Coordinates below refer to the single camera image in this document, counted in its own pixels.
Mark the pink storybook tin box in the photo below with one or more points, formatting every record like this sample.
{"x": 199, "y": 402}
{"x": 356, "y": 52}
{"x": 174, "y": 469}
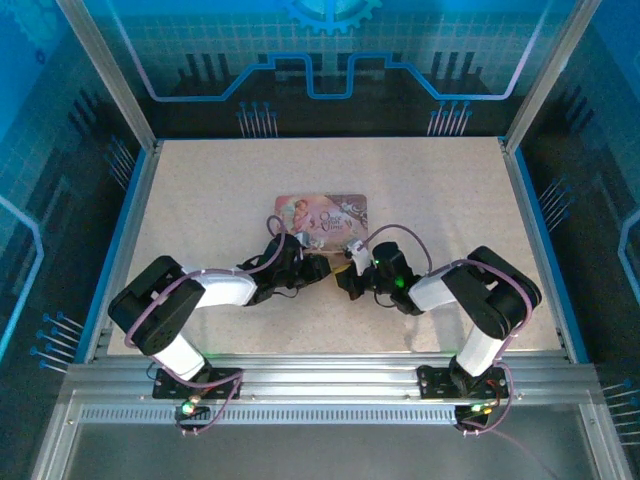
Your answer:
{"x": 325, "y": 210}

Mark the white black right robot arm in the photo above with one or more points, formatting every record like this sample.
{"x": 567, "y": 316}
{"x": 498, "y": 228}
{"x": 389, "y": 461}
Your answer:
{"x": 430, "y": 295}

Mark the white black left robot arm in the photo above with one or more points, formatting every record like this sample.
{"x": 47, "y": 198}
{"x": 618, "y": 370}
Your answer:
{"x": 225, "y": 290}

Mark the black connector box with LED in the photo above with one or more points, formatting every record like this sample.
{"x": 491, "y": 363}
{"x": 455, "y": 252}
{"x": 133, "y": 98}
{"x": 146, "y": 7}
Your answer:
{"x": 475, "y": 411}
{"x": 189, "y": 411}

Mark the aluminium mounting rail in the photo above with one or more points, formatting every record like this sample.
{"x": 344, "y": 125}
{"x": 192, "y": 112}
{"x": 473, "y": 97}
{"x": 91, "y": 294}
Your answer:
{"x": 325, "y": 375}

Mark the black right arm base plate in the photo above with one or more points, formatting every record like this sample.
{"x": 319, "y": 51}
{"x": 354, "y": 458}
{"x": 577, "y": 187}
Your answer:
{"x": 435, "y": 382}

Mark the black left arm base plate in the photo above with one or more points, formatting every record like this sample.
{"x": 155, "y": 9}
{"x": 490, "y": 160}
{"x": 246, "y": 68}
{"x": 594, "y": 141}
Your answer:
{"x": 225, "y": 382}

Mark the aluminium table side rail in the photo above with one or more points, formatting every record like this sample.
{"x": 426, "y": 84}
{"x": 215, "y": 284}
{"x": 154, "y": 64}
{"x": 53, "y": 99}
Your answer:
{"x": 130, "y": 240}
{"x": 530, "y": 225}

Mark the aluminium frame post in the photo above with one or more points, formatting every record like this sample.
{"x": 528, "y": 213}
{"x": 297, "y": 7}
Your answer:
{"x": 110, "y": 80}
{"x": 545, "y": 75}

